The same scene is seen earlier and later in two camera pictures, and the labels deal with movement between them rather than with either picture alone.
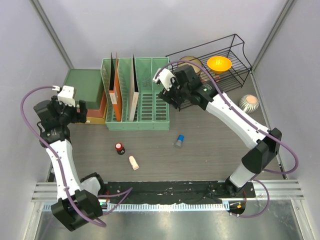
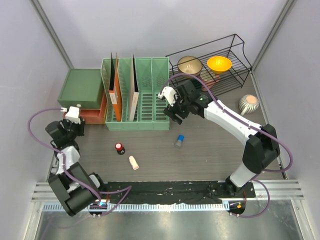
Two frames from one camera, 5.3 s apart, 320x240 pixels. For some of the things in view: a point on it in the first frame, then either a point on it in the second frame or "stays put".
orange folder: [114, 92] stays put
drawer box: [89, 87] stays put
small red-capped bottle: [120, 150] stays put
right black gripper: [169, 100] -> [174, 109]
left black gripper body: [71, 113] -> [73, 130]
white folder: [134, 93] stays put
